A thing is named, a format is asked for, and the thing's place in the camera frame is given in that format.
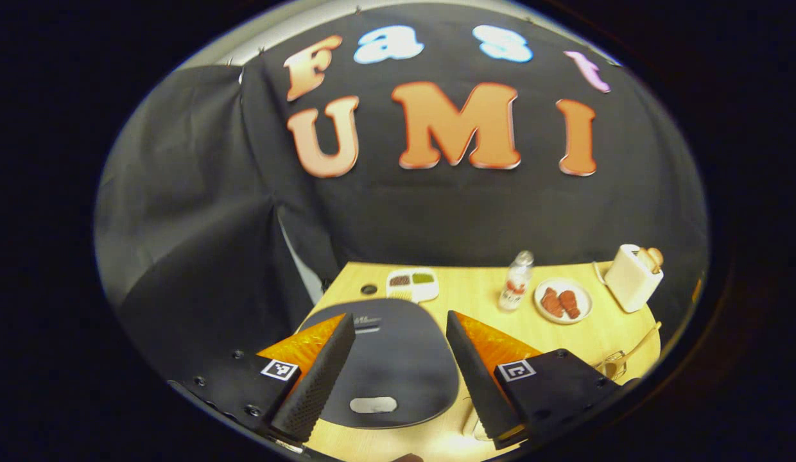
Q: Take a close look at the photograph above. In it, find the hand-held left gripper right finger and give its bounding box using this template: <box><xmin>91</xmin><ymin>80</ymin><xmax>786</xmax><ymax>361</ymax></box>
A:
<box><xmin>446</xmin><ymin>310</ymin><xmax>630</xmax><ymax>450</ymax></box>

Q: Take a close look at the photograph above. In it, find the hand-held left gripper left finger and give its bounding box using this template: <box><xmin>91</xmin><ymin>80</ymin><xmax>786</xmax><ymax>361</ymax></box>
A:
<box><xmin>169</xmin><ymin>312</ymin><xmax>357</xmax><ymax>447</ymax></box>

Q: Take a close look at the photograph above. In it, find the silver black rice cooker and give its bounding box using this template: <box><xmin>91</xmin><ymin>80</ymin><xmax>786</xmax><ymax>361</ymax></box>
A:
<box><xmin>297</xmin><ymin>298</ymin><xmax>460</xmax><ymax>429</ymax></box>

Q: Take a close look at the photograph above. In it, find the glass chopstick holder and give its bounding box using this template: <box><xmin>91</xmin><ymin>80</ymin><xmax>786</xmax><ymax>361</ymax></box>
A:
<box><xmin>597</xmin><ymin>350</ymin><xmax>628</xmax><ymax>381</ymax></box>

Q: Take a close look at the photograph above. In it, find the wooden spoon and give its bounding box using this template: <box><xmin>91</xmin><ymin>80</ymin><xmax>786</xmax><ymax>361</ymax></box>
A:
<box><xmin>613</xmin><ymin>321</ymin><xmax>663</xmax><ymax>376</ymax></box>

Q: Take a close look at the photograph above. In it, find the clear drink bottle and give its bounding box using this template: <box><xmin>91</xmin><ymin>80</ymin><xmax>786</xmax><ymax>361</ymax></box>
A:
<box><xmin>499</xmin><ymin>250</ymin><xmax>535</xmax><ymax>312</ymax></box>

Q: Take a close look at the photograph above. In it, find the white compartment snack dish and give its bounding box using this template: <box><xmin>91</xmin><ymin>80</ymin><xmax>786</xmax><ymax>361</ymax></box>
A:
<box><xmin>386</xmin><ymin>268</ymin><xmax>440</xmax><ymax>304</ymax></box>

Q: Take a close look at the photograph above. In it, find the white round plate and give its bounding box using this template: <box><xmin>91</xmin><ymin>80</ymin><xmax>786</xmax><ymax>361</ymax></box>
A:
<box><xmin>533</xmin><ymin>277</ymin><xmax>593</xmax><ymax>325</ymax></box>

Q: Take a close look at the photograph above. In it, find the white toaster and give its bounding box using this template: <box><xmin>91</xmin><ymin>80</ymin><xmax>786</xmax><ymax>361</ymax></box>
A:
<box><xmin>604</xmin><ymin>244</ymin><xmax>664</xmax><ymax>313</ymax></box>

